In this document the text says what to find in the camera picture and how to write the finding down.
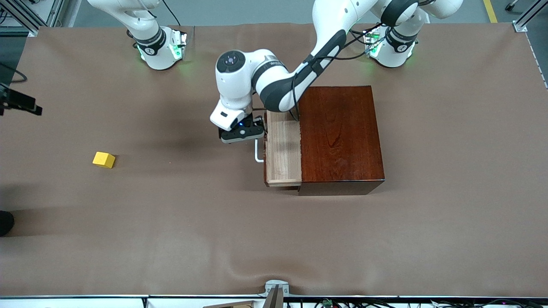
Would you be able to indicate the black round object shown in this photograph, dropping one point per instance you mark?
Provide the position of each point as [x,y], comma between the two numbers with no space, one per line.
[4,223]

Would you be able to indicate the aluminium profile with bracket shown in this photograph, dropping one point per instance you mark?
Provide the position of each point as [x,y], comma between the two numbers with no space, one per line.
[520,26]

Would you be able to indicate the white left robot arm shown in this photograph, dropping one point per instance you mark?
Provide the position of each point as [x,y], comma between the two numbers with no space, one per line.
[235,85]

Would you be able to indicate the grey metal bracket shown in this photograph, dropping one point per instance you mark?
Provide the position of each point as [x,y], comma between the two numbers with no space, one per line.
[277,295]

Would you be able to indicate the aluminium frame profiles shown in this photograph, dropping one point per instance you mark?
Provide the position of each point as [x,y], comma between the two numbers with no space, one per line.
[58,8]

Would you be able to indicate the yellow wooden block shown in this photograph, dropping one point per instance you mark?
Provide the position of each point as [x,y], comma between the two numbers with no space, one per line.
[104,160]

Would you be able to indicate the tan cardboard piece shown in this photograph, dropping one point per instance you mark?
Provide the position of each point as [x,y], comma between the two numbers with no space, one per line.
[237,305]

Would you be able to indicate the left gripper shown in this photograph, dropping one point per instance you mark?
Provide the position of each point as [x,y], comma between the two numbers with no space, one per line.
[258,121]

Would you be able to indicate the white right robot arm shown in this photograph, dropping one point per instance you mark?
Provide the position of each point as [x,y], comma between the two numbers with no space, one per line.
[156,55]

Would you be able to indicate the yellow floor tape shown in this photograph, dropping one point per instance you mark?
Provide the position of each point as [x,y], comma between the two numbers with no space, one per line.
[490,10]

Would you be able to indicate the dark brown wooden cabinet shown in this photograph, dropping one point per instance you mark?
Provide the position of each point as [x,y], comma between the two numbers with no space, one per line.
[342,141]

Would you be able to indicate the brown table cover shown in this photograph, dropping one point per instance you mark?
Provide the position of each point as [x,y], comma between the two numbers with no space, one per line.
[214,214]

